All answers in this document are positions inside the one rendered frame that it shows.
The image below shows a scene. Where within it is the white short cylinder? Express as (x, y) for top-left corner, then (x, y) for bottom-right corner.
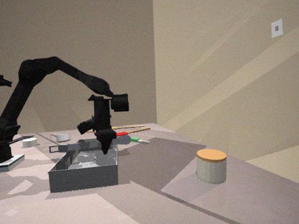
(22, 138), (37, 148)

